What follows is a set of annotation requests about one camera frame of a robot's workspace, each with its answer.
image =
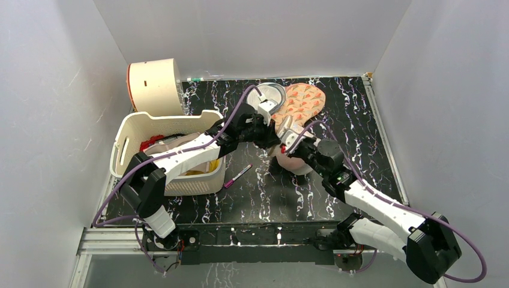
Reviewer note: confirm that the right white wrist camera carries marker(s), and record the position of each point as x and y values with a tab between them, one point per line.
290	139

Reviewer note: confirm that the pink marker pen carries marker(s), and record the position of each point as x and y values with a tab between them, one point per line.
236	177

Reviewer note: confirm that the cream plastic laundry basket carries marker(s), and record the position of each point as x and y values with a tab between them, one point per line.
141	126

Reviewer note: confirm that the red garment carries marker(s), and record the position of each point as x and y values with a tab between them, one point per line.
153	145

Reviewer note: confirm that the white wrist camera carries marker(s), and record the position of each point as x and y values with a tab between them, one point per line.
290	139
267	108

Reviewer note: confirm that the cream cylindrical drum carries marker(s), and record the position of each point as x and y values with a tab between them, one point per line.
155	87

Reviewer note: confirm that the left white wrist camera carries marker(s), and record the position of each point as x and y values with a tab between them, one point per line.
267	108

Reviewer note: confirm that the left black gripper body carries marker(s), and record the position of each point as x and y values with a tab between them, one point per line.
258	133

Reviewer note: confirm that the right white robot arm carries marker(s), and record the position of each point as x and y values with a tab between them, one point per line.
426	245

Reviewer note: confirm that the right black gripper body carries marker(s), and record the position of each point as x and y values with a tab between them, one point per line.
296	149

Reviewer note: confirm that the yellow garment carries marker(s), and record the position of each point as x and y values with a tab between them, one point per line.
203	168

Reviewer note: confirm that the beige bra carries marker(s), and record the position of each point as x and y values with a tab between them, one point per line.
168	142

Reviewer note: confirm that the white mesh laundry bag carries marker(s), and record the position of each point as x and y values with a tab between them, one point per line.
289	162

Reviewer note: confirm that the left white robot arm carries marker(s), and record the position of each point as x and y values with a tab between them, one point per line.
144	183

